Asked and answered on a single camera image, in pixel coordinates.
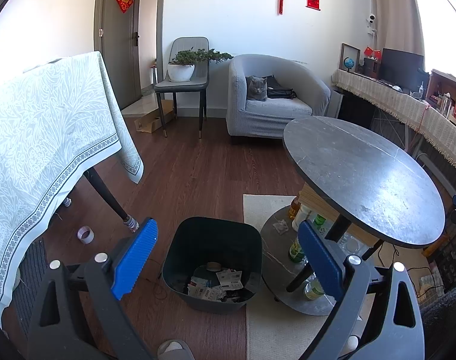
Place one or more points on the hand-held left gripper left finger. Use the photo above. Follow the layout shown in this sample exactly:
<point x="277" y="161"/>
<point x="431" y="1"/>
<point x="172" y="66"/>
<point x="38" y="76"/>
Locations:
<point x="134" y="258"/>

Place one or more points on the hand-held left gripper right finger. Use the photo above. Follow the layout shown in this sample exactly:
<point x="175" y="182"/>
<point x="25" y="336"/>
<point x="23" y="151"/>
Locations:
<point x="318" y="258"/>

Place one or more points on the torn white paper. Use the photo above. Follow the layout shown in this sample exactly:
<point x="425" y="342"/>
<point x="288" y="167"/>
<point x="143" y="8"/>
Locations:
<point x="203" y="292"/>

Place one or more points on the brown tape roll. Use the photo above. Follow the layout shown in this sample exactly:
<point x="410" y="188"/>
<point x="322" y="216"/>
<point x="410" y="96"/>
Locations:
<point x="214" y="266"/>

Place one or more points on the black trash bin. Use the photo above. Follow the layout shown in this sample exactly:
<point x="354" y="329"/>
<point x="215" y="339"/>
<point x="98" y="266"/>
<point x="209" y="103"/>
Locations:
<point x="213" y="240"/>

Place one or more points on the green glass bottle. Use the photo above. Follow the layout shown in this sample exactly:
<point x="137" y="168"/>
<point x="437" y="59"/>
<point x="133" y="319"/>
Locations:
<point x="296" y="251"/>

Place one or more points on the striped table leg sock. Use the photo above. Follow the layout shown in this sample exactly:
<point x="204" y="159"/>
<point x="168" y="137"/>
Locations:
<point x="131" y="223"/>
<point x="67" y="201"/>

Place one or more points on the white plastic bottle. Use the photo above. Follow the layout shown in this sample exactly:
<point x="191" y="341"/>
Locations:
<point x="302" y="219"/>

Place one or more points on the crumpled white tissue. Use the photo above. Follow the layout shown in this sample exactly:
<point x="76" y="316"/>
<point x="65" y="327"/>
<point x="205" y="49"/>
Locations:
<point x="280" y="227"/>

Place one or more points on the yellow oil bottle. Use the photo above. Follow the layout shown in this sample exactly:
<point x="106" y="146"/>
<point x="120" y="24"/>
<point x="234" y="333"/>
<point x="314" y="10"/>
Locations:
<point x="295" y="208"/>

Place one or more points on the white tape roll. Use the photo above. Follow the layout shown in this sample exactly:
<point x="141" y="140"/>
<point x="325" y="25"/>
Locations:
<point x="79" y="234"/>

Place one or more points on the stack of wooden boards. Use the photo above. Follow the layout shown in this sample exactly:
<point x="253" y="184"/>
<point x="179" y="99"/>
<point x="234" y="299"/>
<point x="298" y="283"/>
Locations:
<point x="312" y="195"/>

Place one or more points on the black table leg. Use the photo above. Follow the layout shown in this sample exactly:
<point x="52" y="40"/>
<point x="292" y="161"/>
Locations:
<point x="104" y="191"/>

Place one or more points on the round grey marble table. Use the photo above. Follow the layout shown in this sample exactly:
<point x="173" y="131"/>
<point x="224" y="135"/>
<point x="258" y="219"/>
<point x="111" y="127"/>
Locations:
<point x="363" y="180"/>

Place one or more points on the dark fuzzy cloth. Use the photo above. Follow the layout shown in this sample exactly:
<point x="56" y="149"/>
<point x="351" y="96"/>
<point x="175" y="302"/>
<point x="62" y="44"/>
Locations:
<point x="445" y="315"/>

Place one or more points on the beige slipper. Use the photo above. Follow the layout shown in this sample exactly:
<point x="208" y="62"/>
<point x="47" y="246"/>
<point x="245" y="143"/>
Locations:
<point x="175" y="348"/>

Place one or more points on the black ribbed floor mat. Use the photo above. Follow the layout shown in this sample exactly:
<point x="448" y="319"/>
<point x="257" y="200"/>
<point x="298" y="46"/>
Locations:
<point x="29" y="288"/>

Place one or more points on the sideboard with beige runner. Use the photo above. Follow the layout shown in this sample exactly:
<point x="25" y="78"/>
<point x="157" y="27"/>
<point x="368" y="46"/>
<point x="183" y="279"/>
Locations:
<point x="392" y="101"/>

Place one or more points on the wooden shelf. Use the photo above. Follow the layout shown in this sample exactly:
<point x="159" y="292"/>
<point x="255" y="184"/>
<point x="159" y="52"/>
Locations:
<point x="443" y="78"/>

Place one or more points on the flat cardboard box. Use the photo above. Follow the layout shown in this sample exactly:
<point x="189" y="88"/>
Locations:
<point x="147" y="123"/>

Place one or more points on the grey armchair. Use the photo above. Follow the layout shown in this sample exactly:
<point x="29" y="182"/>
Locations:
<point x="273" y="120"/>

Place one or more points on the black monitor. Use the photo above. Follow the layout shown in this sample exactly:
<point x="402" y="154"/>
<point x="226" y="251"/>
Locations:
<point x="400" y="65"/>

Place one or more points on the table with patterned cloth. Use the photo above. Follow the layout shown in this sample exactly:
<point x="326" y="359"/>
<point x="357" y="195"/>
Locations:
<point x="44" y="138"/>

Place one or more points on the brown wooden box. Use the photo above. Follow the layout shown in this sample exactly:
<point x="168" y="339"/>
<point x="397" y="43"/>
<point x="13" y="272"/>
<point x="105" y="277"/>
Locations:
<point x="371" y="66"/>

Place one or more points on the black handbag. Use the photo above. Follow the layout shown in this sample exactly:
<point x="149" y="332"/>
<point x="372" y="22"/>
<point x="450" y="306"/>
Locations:
<point x="280" y="92"/>

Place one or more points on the small red flags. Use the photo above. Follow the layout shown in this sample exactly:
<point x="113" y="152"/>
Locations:
<point x="370" y="51"/>

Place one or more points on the bright window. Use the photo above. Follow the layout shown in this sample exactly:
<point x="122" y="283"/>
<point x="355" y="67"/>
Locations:
<point x="445" y="26"/>

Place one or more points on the small blue globe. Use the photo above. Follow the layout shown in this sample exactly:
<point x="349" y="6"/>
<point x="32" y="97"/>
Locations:
<point x="349" y="63"/>

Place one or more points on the grey dining chair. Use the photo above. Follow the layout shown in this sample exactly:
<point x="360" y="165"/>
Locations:
<point x="179" y="85"/>

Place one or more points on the grey cat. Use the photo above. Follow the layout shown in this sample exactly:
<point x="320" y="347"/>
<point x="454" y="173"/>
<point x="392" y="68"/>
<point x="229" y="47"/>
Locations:
<point x="256" y="90"/>

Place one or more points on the potted plant in white pot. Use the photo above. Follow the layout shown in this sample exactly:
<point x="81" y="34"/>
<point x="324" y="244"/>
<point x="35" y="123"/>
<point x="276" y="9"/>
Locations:
<point x="180" y="73"/>

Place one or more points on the beige curtain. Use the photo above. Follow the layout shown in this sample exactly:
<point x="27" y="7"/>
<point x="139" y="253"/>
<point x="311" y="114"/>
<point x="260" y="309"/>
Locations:
<point x="396" y="7"/>

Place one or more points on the grey door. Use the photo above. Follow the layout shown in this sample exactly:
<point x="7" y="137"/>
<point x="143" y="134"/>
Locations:
<point x="117" y="52"/>

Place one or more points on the red diamond door decoration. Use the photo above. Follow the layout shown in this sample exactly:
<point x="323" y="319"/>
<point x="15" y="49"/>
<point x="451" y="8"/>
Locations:
<point x="124" y="0"/>

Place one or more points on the wooden picture frame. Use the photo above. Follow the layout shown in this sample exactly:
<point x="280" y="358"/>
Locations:
<point x="353" y="50"/>

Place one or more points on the white security camera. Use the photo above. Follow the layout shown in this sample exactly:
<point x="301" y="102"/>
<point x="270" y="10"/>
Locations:
<point x="371" y="20"/>

